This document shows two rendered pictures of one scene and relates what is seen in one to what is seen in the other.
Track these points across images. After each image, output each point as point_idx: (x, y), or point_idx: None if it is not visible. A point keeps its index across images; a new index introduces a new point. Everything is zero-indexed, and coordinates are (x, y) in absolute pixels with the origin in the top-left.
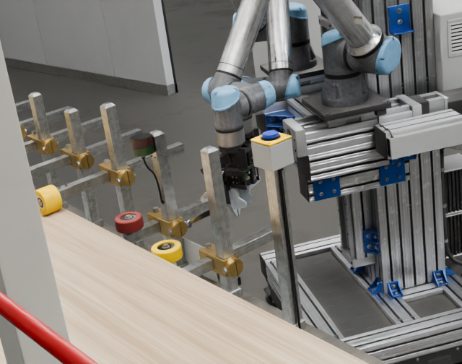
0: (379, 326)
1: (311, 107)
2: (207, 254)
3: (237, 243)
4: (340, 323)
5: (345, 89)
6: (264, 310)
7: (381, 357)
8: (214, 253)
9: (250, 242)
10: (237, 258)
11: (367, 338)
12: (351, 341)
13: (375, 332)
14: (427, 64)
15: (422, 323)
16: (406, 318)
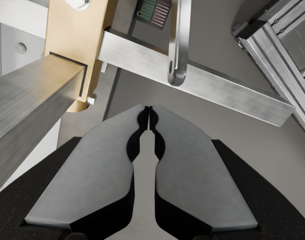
0: (302, 57)
1: None
2: (47, 18)
3: (150, 61)
4: None
5: None
6: (87, 119)
7: (263, 69)
8: (57, 39)
9: (169, 85)
10: (73, 109)
11: (278, 59)
12: (272, 48)
13: (288, 62)
14: None
15: (300, 93)
16: None
